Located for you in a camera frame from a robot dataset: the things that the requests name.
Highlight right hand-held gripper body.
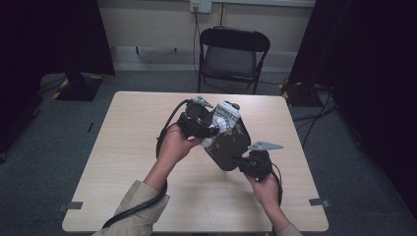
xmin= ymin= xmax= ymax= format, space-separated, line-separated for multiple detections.
xmin=238 ymin=141 xmax=284 ymax=183

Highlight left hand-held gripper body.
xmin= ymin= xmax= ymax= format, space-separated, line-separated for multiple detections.
xmin=176 ymin=95 xmax=220 ymax=140

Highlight black floral bag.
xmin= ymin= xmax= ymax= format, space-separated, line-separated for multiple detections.
xmin=205 ymin=101 xmax=252 ymax=172

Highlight white checked cloth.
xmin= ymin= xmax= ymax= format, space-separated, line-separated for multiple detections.
xmin=200 ymin=100 xmax=242 ymax=148

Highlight person's right hand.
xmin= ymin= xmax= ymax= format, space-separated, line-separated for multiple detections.
xmin=245 ymin=172 xmax=282 ymax=211

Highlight person's left hand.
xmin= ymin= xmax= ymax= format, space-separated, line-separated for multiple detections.
xmin=157 ymin=123 xmax=205 ymax=172

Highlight black folding chair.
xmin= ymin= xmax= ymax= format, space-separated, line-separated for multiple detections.
xmin=197 ymin=27 xmax=271 ymax=96

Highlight grey tape strip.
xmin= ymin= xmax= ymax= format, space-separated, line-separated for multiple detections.
xmin=308 ymin=198 xmax=331 ymax=208
xmin=56 ymin=201 xmax=85 ymax=212

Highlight black stand base yellow stripes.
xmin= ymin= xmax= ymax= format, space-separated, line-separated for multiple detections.
xmin=51 ymin=72 xmax=106 ymax=102
xmin=279 ymin=82 xmax=325 ymax=108

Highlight black curtain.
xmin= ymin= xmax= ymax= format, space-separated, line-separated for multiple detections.
xmin=0 ymin=0 xmax=116 ymax=155
xmin=287 ymin=0 xmax=417 ymax=219

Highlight right hand-held gripper cable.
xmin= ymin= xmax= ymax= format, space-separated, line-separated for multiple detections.
xmin=270 ymin=162 xmax=284 ymax=208

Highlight hand-held gripper cable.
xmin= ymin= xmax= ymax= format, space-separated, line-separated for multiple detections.
xmin=270 ymin=162 xmax=284 ymax=208
xmin=101 ymin=98 xmax=193 ymax=230

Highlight left hand-held gripper cable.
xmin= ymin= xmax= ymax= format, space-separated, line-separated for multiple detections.
xmin=101 ymin=98 xmax=193 ymax=230

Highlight black floor cables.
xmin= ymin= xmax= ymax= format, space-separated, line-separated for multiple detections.
xmin=292 ymin=84 xmax=339 ymax=149

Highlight grey wall bar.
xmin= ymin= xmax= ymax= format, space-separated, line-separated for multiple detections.
xmin=135 ymin=46 xmax=179 ymax=56

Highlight black wall socket cable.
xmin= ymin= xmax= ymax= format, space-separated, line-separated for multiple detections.
xmin=192 ymin=5 xmax=202 ymax=78

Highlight white wall socket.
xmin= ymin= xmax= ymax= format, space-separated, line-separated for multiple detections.
xmin=190 ymin=0 xmax=213 ymax=15

